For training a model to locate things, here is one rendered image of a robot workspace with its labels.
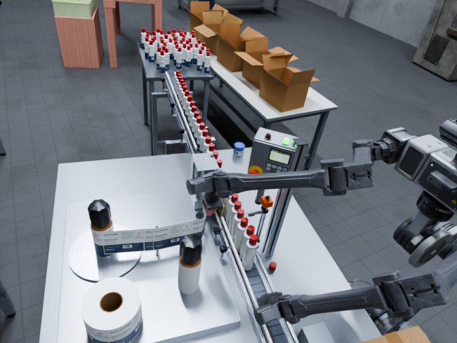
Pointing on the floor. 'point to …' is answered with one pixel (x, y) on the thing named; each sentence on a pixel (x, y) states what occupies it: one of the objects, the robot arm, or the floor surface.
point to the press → (440, 41)
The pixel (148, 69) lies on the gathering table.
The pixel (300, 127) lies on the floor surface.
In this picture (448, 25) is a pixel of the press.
